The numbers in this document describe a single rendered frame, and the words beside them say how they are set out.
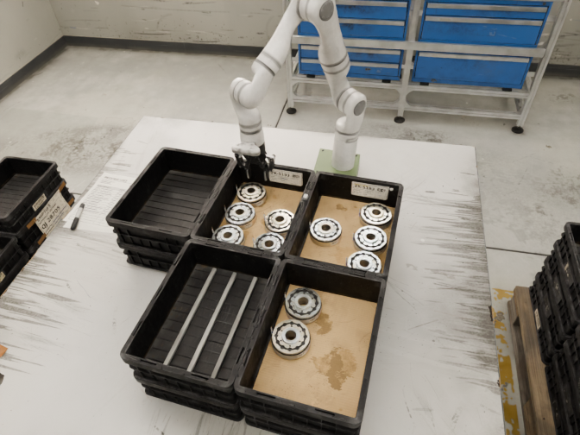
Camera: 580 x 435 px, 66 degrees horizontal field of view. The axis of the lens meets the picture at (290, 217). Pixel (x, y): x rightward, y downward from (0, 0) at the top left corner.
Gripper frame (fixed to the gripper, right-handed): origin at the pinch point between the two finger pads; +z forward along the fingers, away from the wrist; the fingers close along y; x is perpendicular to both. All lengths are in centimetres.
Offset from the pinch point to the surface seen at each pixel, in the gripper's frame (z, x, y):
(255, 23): 66, -263, 100
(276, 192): 11.5, -4.3, -4.6
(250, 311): 11.1, 45.0, -12.1
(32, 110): 94, -137, 255
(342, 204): 11.7, -4.1, -28.8
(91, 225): 23, 17, 65
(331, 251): 11.4, 17.9, -29.9
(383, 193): 6.2, -6.6, -42.3
